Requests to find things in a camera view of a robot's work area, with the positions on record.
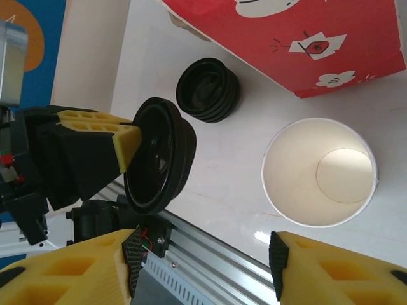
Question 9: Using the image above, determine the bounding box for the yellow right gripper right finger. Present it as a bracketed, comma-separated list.
[268, 230, 407, 305]

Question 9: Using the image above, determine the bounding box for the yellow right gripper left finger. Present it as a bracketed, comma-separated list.
[0, 226, 144, 305]

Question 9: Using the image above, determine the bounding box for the black plastic cup lid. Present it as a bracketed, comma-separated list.
[123, 97, 197, 215]

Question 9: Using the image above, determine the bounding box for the red printed paper bag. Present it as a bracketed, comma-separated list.
[158, 0, 407, 100]

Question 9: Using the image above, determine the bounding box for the stack of black cup lids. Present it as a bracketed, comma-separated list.
[176, 57, 240, 124]

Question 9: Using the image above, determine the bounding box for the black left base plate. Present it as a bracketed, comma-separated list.
[135, 215, 175, 259]

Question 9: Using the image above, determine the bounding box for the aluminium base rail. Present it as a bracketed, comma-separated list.
[95, 182, 282, 305]

